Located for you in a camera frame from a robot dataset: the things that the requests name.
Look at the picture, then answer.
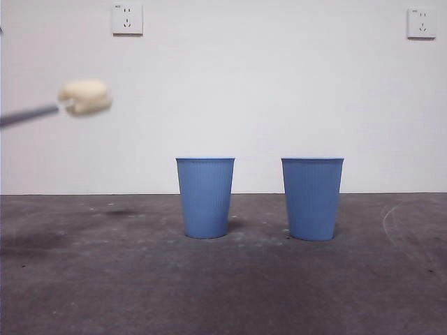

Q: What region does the blue ribbed plastic cup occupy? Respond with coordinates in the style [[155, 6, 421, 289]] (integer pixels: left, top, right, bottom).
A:
[[281, 156, 345, 241], [175, 156, 236, 239]]

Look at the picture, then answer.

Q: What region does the sponge cup brush grey handle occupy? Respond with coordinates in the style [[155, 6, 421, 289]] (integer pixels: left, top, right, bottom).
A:
[[0, 79, 112, 129]]

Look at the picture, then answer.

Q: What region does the white wall socket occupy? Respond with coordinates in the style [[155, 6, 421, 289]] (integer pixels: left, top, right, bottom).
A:
[[406, 8, 437, 40], [111, 2, 144, 37]]

